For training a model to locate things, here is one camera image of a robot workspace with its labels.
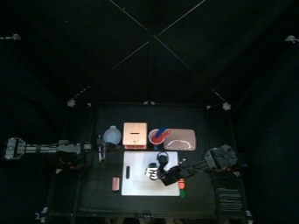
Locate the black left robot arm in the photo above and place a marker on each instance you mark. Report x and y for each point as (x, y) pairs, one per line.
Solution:
(43, 148)

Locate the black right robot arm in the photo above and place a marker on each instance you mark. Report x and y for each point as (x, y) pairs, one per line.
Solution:
(219, 157)

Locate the white plastic cutting board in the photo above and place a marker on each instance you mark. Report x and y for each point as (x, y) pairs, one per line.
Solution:
(145, 186)

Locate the light blue bowl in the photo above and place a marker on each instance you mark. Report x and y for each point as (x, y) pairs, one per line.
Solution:
(113, 135)

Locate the small blue block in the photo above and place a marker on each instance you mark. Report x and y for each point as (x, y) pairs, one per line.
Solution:
(155, 147)

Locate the small silver round object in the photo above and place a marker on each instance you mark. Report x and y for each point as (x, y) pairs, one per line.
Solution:
(183, 159)

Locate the wooden box with slot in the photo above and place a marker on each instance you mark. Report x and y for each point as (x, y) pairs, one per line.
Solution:
(135, 134)

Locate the red plastic cup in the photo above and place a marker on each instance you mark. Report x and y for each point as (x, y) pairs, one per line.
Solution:
(155, 140)

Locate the red toy utensil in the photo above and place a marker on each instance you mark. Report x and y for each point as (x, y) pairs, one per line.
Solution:
(165, 134)

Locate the blue toy utensil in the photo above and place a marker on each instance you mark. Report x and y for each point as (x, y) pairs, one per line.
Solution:
(161, 130)

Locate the pink rectangular block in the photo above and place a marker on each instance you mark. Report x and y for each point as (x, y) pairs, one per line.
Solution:
(115, 183)

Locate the grey frame corner bracket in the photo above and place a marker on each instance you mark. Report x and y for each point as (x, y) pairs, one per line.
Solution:
(226, 106)
(71, 102)

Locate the grey frame clamp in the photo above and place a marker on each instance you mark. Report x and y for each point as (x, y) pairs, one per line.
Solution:
(291, 38)
(14, 37)

